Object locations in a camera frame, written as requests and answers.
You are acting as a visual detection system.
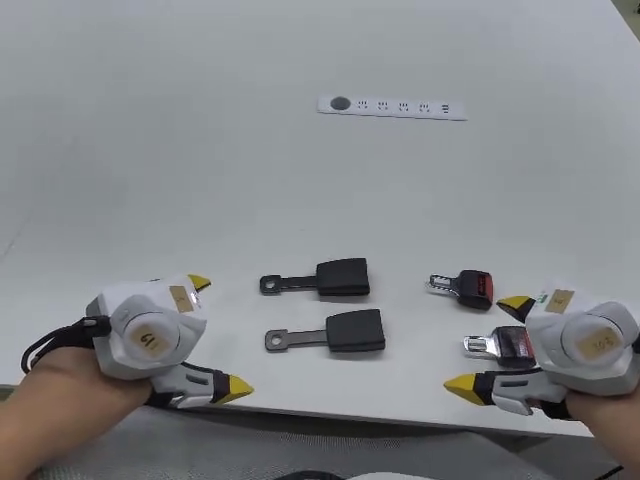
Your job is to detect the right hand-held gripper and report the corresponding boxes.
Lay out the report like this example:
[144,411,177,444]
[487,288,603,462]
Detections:
[442,281,640,420]

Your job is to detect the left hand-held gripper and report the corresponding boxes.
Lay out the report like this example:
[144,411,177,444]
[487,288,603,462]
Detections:
[85,273,255,410]

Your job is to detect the metal seat belt tongue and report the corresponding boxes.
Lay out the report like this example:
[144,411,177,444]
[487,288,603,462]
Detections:
[424,269,498,313]
[461,325,538,372]

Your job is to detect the black seat belt buckle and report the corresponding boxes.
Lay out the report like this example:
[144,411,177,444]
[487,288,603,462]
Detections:
[264,308,389,356]
[258,257,373,303]

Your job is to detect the person's right forearm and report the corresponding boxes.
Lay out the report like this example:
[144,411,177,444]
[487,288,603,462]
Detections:
[592,438,640,480]

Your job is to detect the person's left forearm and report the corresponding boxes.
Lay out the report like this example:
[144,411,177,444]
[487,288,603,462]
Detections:
[0,380,94,480]

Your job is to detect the person's right hand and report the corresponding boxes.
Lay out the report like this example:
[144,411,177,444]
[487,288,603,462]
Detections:
[566,388,640,454]

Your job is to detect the person's left hand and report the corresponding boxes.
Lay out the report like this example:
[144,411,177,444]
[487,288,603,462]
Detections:
[19,343,154,454]

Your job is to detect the white power strip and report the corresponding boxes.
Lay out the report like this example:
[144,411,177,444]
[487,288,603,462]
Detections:
[315,93,470,123]

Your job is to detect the black gripper wrist strap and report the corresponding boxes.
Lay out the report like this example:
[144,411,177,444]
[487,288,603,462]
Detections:
[20,315,112,372]

